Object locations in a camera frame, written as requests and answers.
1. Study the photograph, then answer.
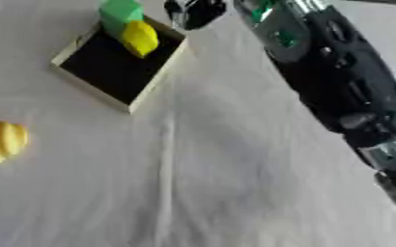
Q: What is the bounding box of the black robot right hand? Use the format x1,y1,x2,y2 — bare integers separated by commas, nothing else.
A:
162,0,229,32

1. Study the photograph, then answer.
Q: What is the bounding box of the tan box with black inside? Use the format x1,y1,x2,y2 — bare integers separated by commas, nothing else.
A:
49,14,190,114

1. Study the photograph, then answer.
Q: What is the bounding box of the yellow block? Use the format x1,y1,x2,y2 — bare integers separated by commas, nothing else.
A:
120,20,161,59

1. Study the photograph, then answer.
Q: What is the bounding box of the green block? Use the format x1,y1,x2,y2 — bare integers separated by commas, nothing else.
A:
97,0,148,39

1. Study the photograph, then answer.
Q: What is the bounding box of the yellow ribbed toy fruit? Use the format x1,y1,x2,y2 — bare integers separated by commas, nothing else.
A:
0,120,31,164

